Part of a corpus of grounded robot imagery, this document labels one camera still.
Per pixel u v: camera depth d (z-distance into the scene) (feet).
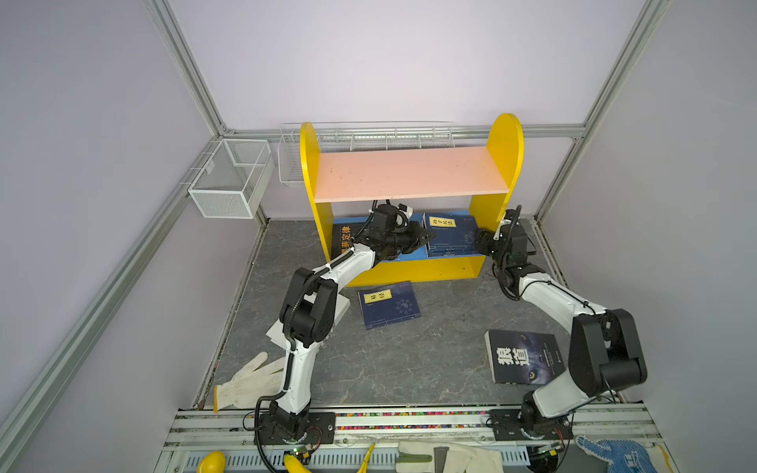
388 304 3.16
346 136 3.08
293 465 2.11
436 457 2.28
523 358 2.75
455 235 2.99
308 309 1.81
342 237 3.13
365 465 2.19
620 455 2.29
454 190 2.36
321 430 2.39
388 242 2.53
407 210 2.91
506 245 2.23
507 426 2.41
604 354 1.48
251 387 2.65
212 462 2.15
